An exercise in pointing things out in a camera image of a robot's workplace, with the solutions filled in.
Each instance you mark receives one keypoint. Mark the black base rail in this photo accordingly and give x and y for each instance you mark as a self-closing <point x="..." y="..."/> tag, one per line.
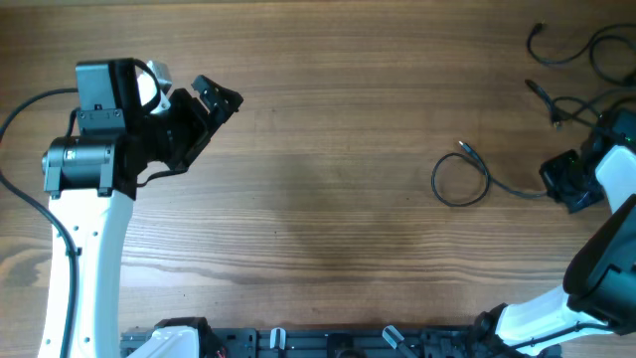
<point x="196" y="338"/>

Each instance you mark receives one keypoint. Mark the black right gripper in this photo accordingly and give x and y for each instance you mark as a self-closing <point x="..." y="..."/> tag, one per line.
<point x="566" y="181"/>

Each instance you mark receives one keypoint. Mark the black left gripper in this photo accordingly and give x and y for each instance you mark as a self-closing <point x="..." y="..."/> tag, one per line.
<point x="203" y="126"/>

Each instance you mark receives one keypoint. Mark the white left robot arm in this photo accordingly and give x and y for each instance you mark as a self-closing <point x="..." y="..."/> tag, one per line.
<point x="129" y="116"/>

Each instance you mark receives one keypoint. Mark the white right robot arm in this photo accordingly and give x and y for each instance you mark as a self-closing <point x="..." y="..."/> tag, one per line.
<point x="597" y="294"/>

